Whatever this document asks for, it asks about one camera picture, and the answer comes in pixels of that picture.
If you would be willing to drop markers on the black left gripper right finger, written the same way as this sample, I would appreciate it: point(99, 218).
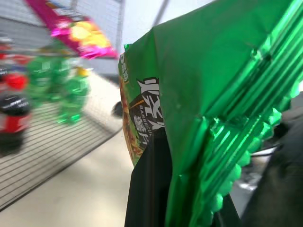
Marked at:
point(281, 179)

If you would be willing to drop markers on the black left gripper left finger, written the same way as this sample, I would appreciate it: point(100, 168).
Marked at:
point(149, 189)

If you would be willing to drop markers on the green barbecue chip bag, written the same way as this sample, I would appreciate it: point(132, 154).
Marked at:
point(201, 94)

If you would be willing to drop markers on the small black round object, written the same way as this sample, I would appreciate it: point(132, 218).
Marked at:
point(117, 108)

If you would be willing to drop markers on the green soda bottle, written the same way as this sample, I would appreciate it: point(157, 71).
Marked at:
point(59, 75)
point(39, 78)
point(73, 99)

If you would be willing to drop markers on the cola bottle with red label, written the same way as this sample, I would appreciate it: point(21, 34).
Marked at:
point(13, 81)
point(13, 123)

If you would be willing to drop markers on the pink chip bag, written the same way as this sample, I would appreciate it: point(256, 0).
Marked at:
point(82, 35)

